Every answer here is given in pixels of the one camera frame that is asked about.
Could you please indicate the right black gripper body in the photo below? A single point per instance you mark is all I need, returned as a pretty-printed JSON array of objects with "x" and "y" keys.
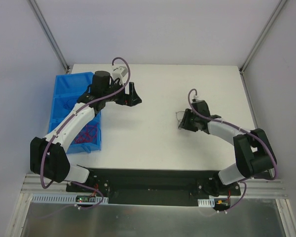
[{"x": 190, "y": 121}]

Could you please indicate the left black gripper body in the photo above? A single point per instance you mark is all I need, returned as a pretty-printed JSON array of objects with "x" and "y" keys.
[{"x": 126, "y": 98}]

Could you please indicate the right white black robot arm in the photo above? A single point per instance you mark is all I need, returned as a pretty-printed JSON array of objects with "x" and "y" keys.
[{"x": 253, "y": 153}]

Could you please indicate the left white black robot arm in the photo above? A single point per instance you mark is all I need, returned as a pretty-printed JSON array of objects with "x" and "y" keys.
[{"x": 48, "y": 155}]

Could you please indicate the blue plastic compartment bin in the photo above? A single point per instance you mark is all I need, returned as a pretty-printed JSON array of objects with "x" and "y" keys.
[{"x": 67, "y": 90}]

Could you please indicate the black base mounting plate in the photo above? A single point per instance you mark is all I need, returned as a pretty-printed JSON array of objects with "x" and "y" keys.
[{"x": 156, "y": 187}]

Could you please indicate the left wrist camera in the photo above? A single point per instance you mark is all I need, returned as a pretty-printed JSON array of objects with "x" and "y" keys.
[{"x": 119, "y": 72}]

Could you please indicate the right white cable duct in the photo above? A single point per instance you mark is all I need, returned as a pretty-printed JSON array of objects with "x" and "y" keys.
[{"x": 210, "y": 202}]

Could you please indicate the white cable duct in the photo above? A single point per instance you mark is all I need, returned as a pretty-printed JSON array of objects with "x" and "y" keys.
[
  {"x": 210, "y": 202},
  {"x": 68, "y": 199}
]

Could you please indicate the left aluminium corner post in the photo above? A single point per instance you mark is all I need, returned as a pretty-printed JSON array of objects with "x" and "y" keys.
[{"x": 48, "y": 34}]

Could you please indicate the aluminium corner post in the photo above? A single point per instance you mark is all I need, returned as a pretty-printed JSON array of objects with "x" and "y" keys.
[
  {"x": 48, "y": 34},
  {"x": 263, "y": 34}
]

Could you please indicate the aluminium front rail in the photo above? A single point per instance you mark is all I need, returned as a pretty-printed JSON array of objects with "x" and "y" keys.
[{"x": 256, "y": 188}]

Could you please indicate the left white cable duct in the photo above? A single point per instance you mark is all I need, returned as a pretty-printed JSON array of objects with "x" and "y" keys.
[{"x": 68, "y": 199}]

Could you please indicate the right aluminium corner post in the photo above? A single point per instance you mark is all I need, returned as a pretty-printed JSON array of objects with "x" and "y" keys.
[{"x": 263, "y": 34}]

